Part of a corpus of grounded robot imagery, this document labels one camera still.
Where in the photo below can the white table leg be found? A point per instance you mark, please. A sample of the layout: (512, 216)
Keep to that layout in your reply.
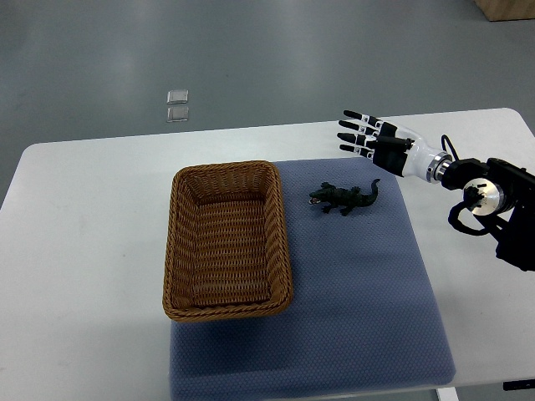
(447, 394)

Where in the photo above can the upper clear floor plate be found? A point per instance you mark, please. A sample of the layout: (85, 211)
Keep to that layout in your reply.
(177, 96)

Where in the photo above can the clear floor plate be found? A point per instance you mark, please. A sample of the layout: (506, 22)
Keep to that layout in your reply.
(177, 96)
(177, 114)

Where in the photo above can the blue quilted mat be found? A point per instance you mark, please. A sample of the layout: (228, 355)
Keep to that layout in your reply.
(363, 316)

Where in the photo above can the brown wicker basket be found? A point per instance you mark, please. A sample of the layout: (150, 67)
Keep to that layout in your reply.
(227, 253)

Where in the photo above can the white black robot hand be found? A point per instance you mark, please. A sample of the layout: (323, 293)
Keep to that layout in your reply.
(395, 149)

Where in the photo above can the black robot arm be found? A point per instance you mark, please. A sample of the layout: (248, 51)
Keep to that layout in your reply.
(497, 200)

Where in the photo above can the dark green toy crocodile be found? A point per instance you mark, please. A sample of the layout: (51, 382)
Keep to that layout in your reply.
(333, 197)

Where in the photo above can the lower clear floor plate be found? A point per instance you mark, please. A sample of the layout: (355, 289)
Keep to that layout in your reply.
(177, 114)

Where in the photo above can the wooden box corner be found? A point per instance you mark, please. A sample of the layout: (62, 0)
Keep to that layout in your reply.
(506, 10)

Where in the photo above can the black table control panel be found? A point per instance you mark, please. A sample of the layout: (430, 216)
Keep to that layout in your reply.
(519, 385)

